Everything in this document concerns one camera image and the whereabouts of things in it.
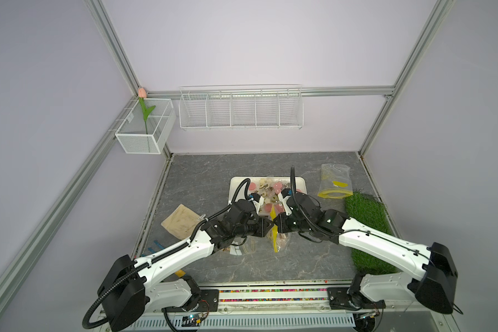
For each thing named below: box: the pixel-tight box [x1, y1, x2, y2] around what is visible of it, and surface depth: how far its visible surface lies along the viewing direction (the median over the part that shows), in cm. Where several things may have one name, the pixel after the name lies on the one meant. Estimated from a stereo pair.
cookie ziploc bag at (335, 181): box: [317, 163, 354, 200], surface depth 108 cm
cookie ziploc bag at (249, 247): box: [228, 235, 258, 256], surface depth 80 cm
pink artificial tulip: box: [137, 87, 156, 135], surface depth 92 cm
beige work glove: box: [161, 203, 200, 241], surface depth 98 cm
